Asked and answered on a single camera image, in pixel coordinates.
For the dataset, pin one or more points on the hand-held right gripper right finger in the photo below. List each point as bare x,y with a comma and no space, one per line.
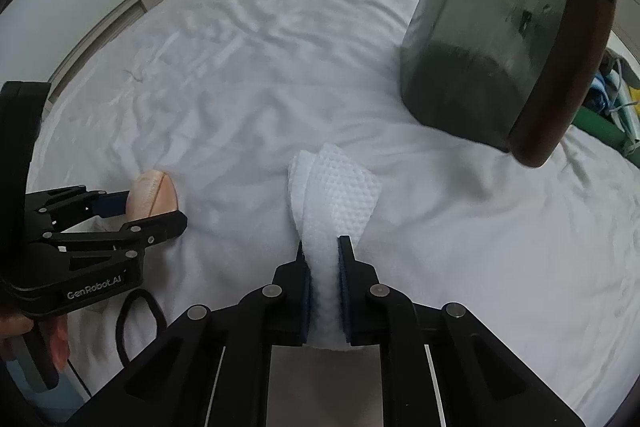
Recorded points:
344,287

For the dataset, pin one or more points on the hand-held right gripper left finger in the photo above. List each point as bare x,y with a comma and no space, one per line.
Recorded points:
305,292

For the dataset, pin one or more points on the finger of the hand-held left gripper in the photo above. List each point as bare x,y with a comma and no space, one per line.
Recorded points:
112,204
160,227

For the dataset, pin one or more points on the white tissue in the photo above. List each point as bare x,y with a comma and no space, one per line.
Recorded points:
340,192

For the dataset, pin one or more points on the green tray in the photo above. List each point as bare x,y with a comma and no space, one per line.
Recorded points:
595,124

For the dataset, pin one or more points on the blue grey sock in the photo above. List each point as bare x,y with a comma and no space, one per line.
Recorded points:
597,94

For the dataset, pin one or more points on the light blue stick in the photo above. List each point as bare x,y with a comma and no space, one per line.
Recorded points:
621,117

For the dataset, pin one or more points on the person's left hand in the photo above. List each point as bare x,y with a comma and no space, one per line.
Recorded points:
60,342

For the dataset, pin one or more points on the white louvered radiator cabinet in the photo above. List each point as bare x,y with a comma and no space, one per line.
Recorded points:
100,24

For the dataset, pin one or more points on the white bed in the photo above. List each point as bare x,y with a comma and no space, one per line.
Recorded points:
250,82

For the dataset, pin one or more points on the person's light blue fluffy clothing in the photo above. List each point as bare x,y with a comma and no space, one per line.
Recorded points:
65,394

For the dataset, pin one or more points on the dark glass pitcher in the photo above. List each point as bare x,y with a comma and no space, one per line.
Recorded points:
475,32

